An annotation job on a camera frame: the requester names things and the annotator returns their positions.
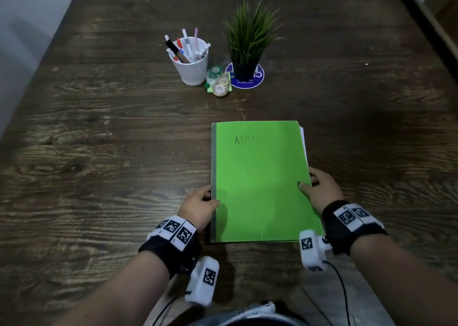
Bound person's right hand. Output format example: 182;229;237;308
298;166;346;215

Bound person's left hand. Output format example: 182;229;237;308
178;185;220;232

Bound green paper folder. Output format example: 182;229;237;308
210;120;325;244

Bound person's right forearm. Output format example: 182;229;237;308
350;234;458;326

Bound person's left forearm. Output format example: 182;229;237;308
53;251;171;326

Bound white paper sheets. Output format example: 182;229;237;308
298;125;309;166

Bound black right wristband with markers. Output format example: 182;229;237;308
321;200;388;256

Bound black wristband with markers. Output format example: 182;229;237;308
321;200;388;256
138;215;201;278

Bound black left wristband with markers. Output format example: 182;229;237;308
138;215;201;278

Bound clear tape dispenser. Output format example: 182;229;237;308
205;72;233;98

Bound round blue coaster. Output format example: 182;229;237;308
225;63;265;90

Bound person's grey clothing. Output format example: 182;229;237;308
186;301;305;326

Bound green tape roll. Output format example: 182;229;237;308
206;65;223;83

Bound white pen cup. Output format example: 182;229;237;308
168;37;210;87

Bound bunch of pens and markers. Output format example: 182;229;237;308
164;27;211;64

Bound green plant in black pot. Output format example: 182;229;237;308
222;0;284;83

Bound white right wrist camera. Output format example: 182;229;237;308
299;229;333;272

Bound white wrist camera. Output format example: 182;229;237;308
299;229;333;272
185;256;220;308

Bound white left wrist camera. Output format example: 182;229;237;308
185;256;220;308

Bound black right camera cable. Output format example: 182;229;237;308
323;260;351;326

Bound black camera cable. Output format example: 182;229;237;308
323;260;351;326
152;291;192;326

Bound black left camera cable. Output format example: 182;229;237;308
152;291;192;326

